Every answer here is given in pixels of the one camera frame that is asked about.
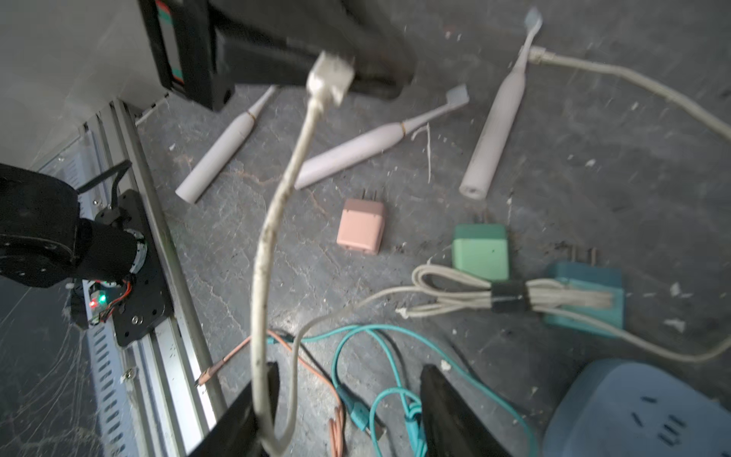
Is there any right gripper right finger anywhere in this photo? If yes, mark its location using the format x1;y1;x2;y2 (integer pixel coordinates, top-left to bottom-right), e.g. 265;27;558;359
420;365;510;457

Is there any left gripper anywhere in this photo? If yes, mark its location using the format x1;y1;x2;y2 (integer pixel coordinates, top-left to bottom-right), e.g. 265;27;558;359
137;0;416;112

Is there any teal charging cable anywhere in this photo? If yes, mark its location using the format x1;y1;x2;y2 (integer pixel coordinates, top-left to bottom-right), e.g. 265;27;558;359
265;324;541;457

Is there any white charging cable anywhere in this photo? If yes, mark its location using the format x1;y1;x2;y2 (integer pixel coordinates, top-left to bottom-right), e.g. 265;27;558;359
249;46;731;456

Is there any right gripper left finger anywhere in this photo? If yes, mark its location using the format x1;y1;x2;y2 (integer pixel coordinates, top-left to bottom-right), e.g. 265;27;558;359
188;383;268;457

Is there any pink charger plug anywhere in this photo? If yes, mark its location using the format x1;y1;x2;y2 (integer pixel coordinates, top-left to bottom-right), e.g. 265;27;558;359
336;197;386;255

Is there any teal charger plug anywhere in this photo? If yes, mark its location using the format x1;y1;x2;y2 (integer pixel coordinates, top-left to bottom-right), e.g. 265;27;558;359
543;246;624;338

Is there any blue power strip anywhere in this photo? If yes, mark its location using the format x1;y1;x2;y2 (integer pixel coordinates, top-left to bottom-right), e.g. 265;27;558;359
542;359;730;456

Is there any green charger plug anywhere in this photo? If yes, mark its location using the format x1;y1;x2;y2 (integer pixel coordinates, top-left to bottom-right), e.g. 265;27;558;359
451;224;510;281

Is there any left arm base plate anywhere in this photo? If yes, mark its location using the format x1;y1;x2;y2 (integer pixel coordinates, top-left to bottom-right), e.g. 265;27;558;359
96;190;173;348

